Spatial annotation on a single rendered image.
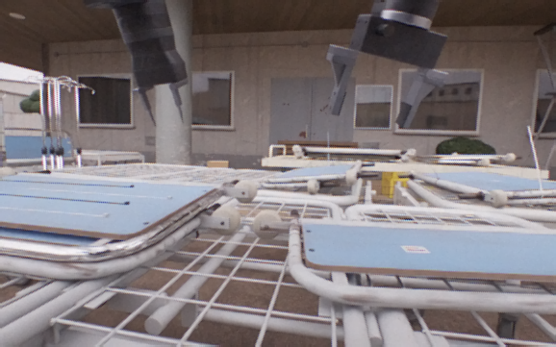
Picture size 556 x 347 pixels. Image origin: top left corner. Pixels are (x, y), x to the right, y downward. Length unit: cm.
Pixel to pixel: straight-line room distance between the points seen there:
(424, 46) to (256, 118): 622
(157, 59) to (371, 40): 32
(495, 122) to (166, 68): 713
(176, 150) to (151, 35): 447
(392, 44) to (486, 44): 705
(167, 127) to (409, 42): 462
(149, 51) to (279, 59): 635
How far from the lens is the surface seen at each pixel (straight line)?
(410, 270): 44
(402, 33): 48
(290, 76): 664
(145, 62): 49
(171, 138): 491
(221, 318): 57
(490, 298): 43
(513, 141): 752
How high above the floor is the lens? 70
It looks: 6 degrees down
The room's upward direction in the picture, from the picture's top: 2 degrees clockwise
